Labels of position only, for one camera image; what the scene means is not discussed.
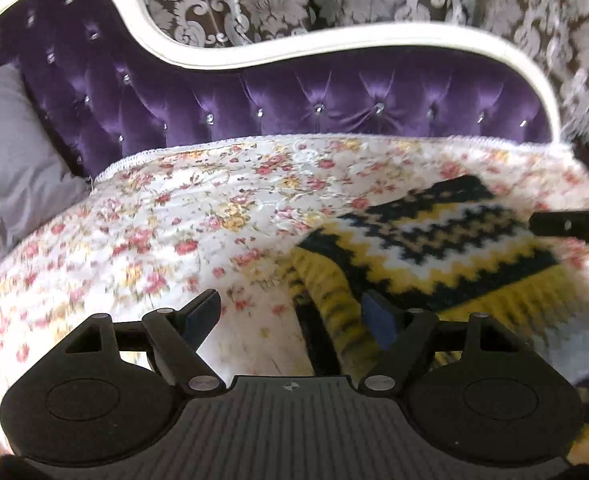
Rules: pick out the floral quilted blanket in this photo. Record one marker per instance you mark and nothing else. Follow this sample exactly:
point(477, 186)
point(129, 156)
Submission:
point(174, 220)

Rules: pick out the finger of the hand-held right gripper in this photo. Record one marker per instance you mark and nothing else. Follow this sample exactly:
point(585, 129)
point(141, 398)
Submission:
point(579, 225)

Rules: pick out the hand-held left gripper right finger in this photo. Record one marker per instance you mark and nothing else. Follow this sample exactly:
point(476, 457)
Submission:
point(380, 317)

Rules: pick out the grey pillow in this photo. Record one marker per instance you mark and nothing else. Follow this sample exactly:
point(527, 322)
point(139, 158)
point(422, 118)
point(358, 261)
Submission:
point(14, 170)

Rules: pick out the purple tufted sofa backrest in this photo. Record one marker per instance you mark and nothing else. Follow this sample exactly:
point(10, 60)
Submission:
point(284, 95)

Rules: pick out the yellow navy patterned knit sweater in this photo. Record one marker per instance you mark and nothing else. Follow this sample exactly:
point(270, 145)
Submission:
point(449, 245)

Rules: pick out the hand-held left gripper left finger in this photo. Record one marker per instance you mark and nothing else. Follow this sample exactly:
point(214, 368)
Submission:
point(199, 317)

